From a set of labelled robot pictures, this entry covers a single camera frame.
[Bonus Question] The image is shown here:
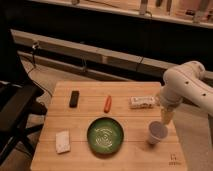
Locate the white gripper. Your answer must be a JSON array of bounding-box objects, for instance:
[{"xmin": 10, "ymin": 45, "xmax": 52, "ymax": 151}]
[{"xmin": 159, "ymin": 93, "xmax": 182, "ymax": 125}]

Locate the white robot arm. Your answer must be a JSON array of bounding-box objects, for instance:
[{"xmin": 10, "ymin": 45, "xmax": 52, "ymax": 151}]
[{"xmin": 158, "ymin": 61, "xmax": 213, "ymax": 125}]

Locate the white wrapped packet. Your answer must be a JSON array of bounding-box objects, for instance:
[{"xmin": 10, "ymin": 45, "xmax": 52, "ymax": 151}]
[{"xmin": 130, "ymin": 96, "xmax": 155, "ymax": 109}]

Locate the orange carrot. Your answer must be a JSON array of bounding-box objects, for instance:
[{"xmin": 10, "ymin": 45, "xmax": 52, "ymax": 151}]
[{"xmin": 104, "ymin": 96, "xmax": 112, "ymax": 113}]

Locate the green bowl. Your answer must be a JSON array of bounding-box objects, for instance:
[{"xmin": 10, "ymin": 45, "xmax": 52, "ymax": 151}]
[{"xmin": 87, "ymin": 117, "xmax": 124, "ymax": 155}]

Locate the black rectangular block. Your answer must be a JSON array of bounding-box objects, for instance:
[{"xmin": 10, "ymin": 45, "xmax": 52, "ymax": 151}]
[{"xmin": 69, "ymin": 91, "xmax": 79, "ymax": 108}]

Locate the white sponge block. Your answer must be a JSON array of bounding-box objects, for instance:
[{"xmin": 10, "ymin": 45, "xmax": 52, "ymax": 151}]
[{"xmin": 56, "ymin": 131, "xmax": 70, "ymax": 154}]

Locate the black office chair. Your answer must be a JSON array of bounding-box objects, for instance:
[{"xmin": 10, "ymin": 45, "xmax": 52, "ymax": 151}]
[{"xmin": 0, "ymin": 10, "xmax": 47, "ymax": 165}]

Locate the black cable on floor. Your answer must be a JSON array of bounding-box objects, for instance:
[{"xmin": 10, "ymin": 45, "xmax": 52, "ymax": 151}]
[{"xmin": 19, "ymin": 41, "xmax": 54, "ymax": 99}]

